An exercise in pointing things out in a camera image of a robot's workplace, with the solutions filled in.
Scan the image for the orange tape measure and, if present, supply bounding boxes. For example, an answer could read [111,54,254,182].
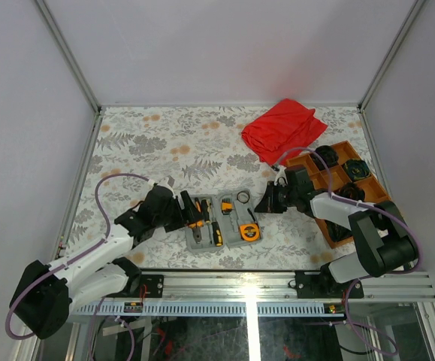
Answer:
[239,223,260,242]

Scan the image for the hex key set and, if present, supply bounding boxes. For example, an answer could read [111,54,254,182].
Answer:
[221,198,237,224]

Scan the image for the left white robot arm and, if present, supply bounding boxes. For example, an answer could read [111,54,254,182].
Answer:
[10,185,204,339]

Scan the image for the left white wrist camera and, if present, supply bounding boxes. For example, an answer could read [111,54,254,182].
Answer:
[148,175,175,192]

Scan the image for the grey plastic tool case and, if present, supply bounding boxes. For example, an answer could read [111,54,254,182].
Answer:
[185,188,263,253]

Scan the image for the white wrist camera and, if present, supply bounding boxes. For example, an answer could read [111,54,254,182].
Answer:
[148,175,175,192]
[274,175,288,186]

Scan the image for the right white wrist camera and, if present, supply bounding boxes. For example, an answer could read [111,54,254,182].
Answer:
[274,175,288,186]

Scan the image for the wooden compartment tray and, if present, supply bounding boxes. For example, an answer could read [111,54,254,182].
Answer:
[285,140,394,250]

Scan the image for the black yellow screwdriver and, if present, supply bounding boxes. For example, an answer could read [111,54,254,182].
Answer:
[201,199,211,223]
[211,221,223,247]

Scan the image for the green black spinning top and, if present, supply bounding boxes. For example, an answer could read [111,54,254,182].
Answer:
[343,159,371,182]

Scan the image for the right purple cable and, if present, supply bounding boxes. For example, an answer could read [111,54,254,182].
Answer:
[271,147,423,356]

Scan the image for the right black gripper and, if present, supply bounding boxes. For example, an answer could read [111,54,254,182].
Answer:
[254,182,298,215]

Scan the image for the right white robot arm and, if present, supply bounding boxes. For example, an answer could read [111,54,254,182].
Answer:
[255,166,420,297]

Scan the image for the black spinning top upper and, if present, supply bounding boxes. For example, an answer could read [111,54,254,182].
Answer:
[313,145,339,170]

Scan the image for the red folded cloth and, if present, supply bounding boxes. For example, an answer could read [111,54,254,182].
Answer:
[241,99,327,165]

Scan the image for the orange handled pliers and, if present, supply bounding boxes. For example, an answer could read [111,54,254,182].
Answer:
[189,197,210,244]

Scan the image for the black orange spinning top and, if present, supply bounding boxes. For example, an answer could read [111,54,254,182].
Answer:
[336,182,365,202]

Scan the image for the purple cable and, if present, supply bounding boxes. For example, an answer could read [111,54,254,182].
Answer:
[5,173,156,361]
[271,147,423,356]

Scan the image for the black tape roll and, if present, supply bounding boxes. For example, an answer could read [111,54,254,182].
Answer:
[237,190,250,204]

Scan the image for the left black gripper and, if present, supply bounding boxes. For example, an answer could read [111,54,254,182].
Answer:
[156,192,206,233]

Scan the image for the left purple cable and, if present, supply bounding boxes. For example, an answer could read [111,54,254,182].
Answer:
[5,173,156,361]

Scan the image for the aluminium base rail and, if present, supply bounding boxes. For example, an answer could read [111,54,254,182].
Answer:
[73,270,435,317]

